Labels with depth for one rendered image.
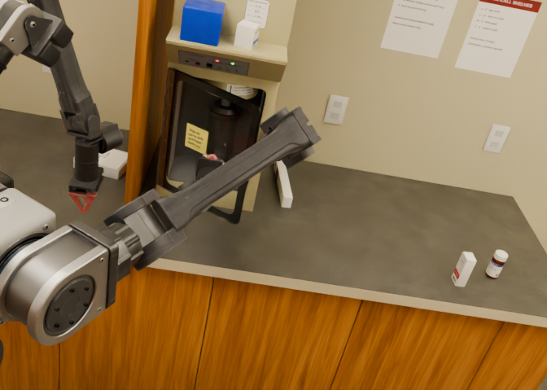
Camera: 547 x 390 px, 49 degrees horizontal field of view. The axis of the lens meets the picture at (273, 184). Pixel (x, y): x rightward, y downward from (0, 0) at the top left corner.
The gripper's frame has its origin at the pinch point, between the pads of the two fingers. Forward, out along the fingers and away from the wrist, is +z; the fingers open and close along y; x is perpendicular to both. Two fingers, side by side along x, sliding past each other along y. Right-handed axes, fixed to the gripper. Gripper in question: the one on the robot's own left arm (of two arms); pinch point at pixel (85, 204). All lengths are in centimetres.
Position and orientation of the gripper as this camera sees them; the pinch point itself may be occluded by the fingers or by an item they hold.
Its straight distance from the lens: 165.3
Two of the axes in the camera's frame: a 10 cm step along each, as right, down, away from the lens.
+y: 0.1, -5.4, 8.4
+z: -1.8, 8.3, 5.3
